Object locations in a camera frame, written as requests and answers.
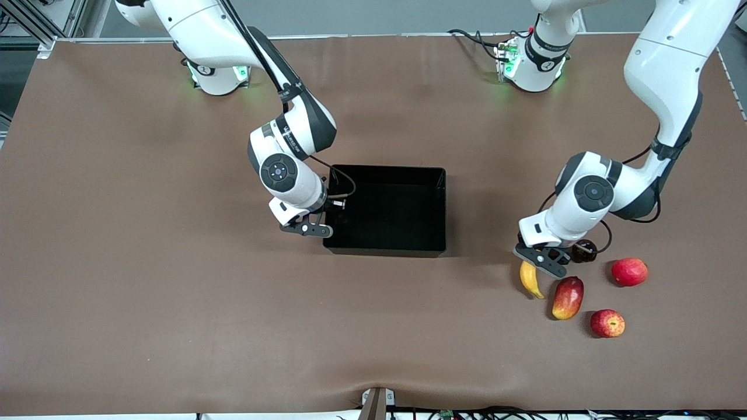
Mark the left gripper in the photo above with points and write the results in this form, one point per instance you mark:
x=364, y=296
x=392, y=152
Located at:
x=553, y=254

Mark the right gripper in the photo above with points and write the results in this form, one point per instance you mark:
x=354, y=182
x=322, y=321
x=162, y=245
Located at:
x=327, y=205

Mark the yellow banana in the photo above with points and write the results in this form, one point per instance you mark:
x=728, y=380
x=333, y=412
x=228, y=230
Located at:
x=531, y=283

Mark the black plastic box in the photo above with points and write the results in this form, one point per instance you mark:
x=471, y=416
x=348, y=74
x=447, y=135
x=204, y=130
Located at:
x=397, y=210

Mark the red yellow striped apple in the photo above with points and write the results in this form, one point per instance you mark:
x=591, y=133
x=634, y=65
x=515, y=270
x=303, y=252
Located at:
x=607, y=324

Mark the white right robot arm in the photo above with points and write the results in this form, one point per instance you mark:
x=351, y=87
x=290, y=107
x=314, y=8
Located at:
x=192, y=29

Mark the dark purple mangosteen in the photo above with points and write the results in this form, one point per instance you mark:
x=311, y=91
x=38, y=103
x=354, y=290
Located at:
x=588, y=252

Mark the red yellow mango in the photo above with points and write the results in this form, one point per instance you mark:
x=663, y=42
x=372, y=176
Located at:
x=568, y=298

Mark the red pink round fruit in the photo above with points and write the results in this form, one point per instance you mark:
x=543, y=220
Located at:
x=629, y=272

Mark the small green circuit board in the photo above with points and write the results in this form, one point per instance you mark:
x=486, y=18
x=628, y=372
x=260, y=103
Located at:
x=446, y=414

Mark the silver table edge rail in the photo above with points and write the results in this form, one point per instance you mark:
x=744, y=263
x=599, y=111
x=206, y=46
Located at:
x=379, y=35

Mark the metal clamp bracket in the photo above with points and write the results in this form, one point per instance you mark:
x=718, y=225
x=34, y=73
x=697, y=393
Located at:
x=376, y=405

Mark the aluminium frame profile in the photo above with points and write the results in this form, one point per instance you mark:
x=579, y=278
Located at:
x=73, y=14

